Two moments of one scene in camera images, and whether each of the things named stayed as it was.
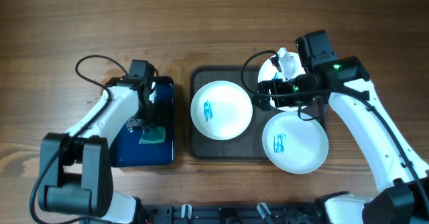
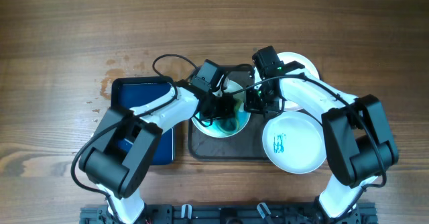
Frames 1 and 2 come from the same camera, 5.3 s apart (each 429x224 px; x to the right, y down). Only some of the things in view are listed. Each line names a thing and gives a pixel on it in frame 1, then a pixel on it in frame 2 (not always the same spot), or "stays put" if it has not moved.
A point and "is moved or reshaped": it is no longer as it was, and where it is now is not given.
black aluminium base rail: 232,213 stays put
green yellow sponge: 156,135 is moved or reshaped
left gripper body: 147,117 → 218,108
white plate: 295,145 stays put
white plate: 221,110 stays put
